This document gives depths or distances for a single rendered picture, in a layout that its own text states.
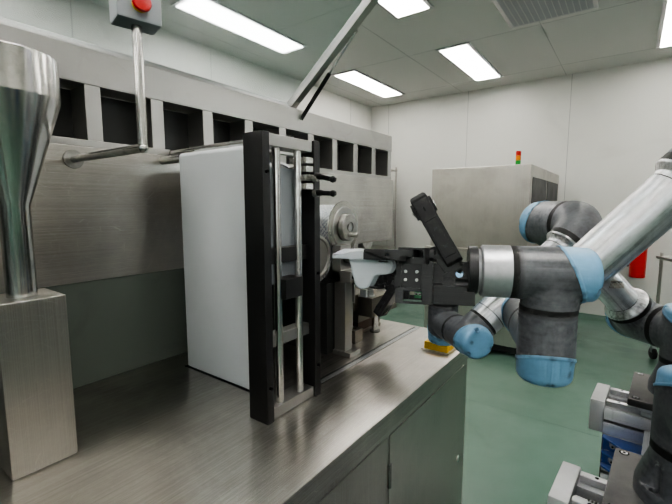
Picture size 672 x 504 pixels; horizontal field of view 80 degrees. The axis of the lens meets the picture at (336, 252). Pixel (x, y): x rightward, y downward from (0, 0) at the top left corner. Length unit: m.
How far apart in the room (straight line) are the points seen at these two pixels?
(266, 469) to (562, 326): 0.48
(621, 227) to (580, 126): 4.79
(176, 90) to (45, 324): 0.69
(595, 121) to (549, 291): 4.96
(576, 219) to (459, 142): 4.81
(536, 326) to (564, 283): 0.07
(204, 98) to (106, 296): 0.59
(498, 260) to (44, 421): 0.73
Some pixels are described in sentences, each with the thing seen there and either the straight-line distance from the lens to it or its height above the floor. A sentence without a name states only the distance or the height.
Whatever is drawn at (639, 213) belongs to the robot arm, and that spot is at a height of 1.30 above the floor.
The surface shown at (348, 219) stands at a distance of 1.11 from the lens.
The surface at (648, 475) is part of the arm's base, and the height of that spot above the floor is 0.86.
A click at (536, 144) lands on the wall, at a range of 5.56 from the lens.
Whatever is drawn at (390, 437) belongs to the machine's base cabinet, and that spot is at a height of 0.81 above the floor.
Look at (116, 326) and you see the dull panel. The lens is 1.12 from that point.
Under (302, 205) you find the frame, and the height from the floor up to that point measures 1.31.
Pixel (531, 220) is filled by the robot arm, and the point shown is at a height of 1.27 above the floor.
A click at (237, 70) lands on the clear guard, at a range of 1.33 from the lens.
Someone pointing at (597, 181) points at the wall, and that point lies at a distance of 5.44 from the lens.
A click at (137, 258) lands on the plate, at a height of 1.18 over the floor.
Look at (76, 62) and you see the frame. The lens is 1.11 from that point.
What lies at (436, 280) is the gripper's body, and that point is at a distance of 0.60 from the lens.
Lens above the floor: 1.31
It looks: 7 degrees down
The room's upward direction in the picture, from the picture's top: straight up
